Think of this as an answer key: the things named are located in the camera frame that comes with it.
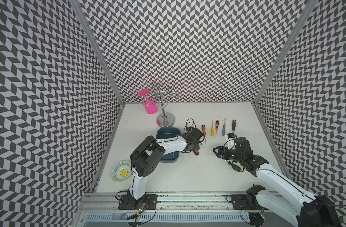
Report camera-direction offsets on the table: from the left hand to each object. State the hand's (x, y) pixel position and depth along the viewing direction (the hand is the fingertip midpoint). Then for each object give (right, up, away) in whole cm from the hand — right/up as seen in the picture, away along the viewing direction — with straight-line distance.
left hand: (194, 146), depth 93 cm
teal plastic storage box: (-21, +9, 0) cm, 23 cm away
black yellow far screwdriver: (+31, +15, +11) cm, 36 cm away
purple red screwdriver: (+22, +11, +8) cm, 26 cm away
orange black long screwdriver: (+1, -3, -4) cm, 5 cm away
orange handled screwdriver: (+8, +9, +6) cm, 13 cm away
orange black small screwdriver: (+18, +13, +9) cm, 24 cm away
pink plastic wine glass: (-30, +27, +5) cm, 41 cm away
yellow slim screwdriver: (+14, +11, +9) cm, 20 cm away
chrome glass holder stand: (-21, +18, +13) cm, 30 cm away
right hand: (+12, -1, -10) cm, 16 cm away
